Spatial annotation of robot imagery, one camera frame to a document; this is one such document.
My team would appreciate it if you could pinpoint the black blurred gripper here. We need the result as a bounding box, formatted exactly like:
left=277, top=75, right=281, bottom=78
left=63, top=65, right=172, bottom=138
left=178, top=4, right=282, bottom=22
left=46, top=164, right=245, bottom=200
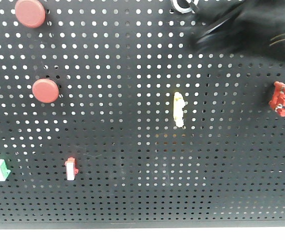
left=190, top=0, right=285, bottom=62

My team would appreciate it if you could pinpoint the lower red round button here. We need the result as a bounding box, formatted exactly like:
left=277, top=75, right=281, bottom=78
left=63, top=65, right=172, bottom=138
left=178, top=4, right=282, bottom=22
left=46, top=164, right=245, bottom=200
left=32, top=78, right=59, bottom=103

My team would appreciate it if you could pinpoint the red round button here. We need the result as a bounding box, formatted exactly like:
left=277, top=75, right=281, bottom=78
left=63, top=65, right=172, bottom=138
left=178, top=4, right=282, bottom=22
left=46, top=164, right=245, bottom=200
left=32, top=78, right=59, bottom=103
left=14, top=0, right=46, bottom=28

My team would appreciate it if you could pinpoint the upper red round button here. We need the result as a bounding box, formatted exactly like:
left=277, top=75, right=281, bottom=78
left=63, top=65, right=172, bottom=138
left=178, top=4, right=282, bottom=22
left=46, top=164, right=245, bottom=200
left=14, top=0, right=46, bottom=28

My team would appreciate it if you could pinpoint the black perforated pegboard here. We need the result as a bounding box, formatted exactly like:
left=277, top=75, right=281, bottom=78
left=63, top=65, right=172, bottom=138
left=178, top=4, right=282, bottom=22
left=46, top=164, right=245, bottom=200
left=0, top=0, right=285, bottom=229

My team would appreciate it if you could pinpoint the red triple switch block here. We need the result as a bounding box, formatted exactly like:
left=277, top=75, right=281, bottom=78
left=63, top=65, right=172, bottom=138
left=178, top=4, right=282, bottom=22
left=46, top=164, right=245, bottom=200
left=268, top=81, right=285, bottom=117

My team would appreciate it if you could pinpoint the cream toggle switch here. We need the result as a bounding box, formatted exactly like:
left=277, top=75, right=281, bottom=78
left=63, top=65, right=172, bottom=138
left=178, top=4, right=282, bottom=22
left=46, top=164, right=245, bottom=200
left=173, top=92, right=186, bottom=128

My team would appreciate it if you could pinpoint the red white rocker switch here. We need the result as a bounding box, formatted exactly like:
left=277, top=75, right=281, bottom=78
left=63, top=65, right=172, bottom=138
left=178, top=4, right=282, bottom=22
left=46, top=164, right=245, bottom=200
left=64, top=157, right=79, bottom=181

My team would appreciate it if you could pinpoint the green white rocker switch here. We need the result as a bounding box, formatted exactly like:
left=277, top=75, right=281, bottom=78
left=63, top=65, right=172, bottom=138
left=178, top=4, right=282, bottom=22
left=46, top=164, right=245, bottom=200
left=0, top=159, right=11, bottom=182

